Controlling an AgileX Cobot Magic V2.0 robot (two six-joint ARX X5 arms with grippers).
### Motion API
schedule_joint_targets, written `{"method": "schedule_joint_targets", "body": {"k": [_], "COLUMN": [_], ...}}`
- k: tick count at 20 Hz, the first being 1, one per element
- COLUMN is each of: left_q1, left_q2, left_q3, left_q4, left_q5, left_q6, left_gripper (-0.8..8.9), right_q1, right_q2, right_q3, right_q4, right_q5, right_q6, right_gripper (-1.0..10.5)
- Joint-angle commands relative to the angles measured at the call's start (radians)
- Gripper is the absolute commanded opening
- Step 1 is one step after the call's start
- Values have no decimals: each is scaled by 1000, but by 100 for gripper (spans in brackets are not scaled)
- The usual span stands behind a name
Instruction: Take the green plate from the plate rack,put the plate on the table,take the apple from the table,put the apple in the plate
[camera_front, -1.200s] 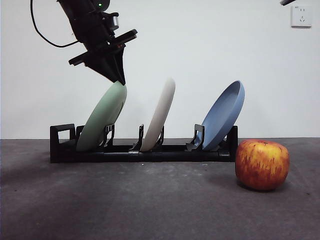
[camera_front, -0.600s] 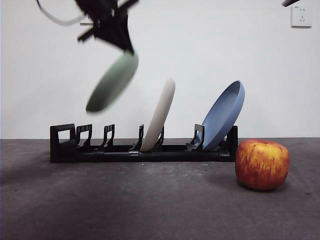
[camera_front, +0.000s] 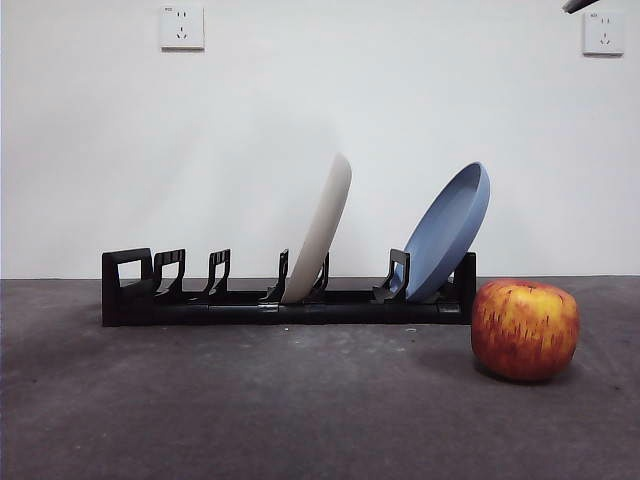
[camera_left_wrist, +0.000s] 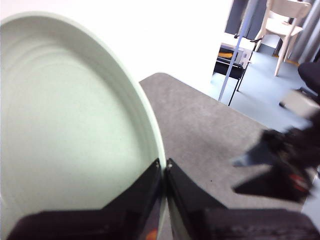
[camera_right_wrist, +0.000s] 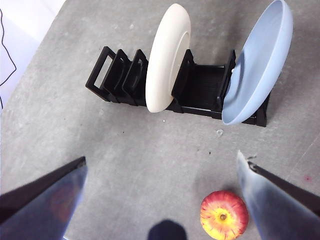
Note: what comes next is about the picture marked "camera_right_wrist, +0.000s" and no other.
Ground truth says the red yellow apple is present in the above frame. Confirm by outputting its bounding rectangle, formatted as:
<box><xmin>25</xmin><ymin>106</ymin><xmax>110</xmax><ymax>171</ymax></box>
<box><xmin>199</xmin><ymin>190</ymin><xmax>250</xmax><ymax>240</ymax></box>

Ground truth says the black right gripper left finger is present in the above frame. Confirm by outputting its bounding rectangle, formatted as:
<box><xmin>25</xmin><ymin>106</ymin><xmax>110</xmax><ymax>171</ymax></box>
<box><xmin>0</xmin><ymin>156</ymin><xmax>88</xmax><ymax>240</ymax></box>

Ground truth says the blue round plate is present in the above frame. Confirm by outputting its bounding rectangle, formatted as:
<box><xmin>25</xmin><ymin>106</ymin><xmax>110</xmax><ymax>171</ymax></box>
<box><xmin>221</xmin><ymin>0</ymin><xmax>294</xmax><ymax>125</ymax></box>

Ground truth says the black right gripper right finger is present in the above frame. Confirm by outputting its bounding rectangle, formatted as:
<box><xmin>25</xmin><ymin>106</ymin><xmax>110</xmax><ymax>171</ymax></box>
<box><xmin>236</xmin><ymin>150</ymin><xmax>320</xmax><ymax>240</ymax></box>

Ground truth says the cream white round plate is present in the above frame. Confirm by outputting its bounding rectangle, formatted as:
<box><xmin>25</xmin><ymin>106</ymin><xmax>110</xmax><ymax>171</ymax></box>
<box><xmin>145</xmin><ymin>3</ymin><xmax>192</xmax><ymax>113</ymax></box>

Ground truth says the thin black floor cable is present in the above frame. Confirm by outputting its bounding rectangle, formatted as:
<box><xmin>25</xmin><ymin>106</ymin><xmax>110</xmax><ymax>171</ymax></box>
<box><xmin>0</xmin><ymin>8</ymin><xmax>17</xmax><ymax>110</ymax></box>

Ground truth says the black plastic plate rack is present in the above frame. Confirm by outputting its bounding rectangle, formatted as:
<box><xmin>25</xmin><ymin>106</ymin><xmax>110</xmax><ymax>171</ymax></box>
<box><xmin>85</xmin><ymin>46</ymin><xmax>272</xmax><ymax>128</ymax></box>

